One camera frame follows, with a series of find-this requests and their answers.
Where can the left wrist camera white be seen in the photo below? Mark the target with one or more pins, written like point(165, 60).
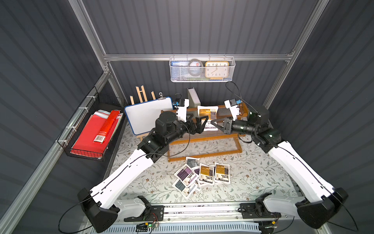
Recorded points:
point(181, 112)

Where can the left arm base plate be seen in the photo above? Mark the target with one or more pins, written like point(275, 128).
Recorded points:
point(152, 213)

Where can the blue-grey coffee bag front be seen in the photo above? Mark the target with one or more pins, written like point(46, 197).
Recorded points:
point(186, 191)

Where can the blue-grey coffee bag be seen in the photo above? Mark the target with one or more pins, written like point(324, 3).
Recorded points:
point(192, 162)
point(186, 191)

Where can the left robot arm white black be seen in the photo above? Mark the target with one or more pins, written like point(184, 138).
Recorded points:
point(101, 205)

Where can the orange wooden three-tier shelf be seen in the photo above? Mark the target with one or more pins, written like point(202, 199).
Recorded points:
point(207, 144)

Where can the round tape roll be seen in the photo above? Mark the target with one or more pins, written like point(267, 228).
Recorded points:
point(194, 67)

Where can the red long box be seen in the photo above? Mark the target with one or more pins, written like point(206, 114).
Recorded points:
point(103, 132)

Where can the white whiteboard blue frame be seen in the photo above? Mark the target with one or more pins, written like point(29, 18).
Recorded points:
point(142, 116)

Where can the blue box in basket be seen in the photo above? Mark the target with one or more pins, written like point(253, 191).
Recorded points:
point(177, 66)

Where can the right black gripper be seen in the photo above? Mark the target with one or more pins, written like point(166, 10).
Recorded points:
point(228, 126)

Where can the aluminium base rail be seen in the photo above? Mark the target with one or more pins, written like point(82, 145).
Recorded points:
point(198, 212)

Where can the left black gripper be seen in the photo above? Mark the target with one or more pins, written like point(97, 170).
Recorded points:
point(192, 126)

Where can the wooden easel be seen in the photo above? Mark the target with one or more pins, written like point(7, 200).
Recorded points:
point(142, 95)

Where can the blue-grey coffee bag back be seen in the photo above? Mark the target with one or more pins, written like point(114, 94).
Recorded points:
point(192, 162)

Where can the yellow square clock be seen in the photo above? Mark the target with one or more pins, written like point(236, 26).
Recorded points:
point(216, 70)

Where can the black wire side basket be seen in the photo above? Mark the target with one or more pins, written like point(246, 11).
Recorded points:
point(94, 101)

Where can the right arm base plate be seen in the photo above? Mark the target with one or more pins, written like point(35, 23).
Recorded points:
point(254, 210)

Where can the red folder stack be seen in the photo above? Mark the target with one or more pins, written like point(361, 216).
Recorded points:
point(85, 145)

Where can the white wire wall basket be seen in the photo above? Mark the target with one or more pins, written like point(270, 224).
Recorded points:
point(185, 77)

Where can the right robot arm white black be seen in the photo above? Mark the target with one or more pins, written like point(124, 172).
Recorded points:
point(320, 200)

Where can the yellow coffee bag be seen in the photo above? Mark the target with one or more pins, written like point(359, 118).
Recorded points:
point(206, 174)
point(222, 173)
point(211, 112)

